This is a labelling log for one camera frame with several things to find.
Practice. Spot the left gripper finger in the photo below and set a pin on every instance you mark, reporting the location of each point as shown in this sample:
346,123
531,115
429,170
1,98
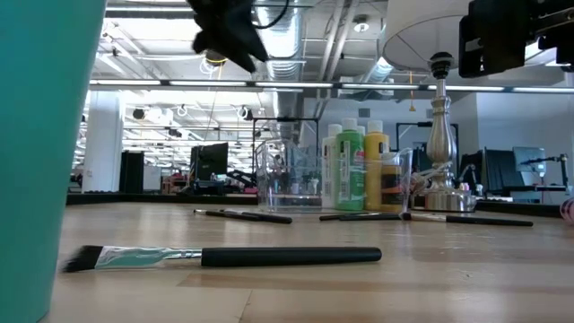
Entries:
251,40
224,42

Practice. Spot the clear plastic bin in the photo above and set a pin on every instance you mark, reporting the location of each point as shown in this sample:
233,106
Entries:
287,179

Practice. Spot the green paint bottle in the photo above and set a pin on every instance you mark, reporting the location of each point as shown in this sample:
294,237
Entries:
350,179

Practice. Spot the small ochre paint bottle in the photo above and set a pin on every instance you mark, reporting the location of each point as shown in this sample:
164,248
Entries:
392,184

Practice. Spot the black Solve print brush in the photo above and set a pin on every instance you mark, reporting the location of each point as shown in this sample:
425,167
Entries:
291,256

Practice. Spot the small pink paint bottle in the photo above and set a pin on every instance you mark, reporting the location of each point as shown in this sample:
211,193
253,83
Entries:
568,212

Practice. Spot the black background monitor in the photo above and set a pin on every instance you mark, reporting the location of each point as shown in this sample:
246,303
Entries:
211,161

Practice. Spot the grey background monitor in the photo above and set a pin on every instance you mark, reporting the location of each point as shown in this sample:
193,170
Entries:
529,161

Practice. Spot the black partition panel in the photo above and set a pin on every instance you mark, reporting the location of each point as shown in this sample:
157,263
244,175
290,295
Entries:
493,168

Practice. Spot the black background cabinet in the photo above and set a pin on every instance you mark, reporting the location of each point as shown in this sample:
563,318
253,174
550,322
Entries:
131,172

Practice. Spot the teal plastic cup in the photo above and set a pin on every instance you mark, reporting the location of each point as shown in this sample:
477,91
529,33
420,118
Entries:
45,157

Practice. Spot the silver ceiling duct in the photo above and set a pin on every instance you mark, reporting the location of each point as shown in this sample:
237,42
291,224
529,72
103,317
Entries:
287,36

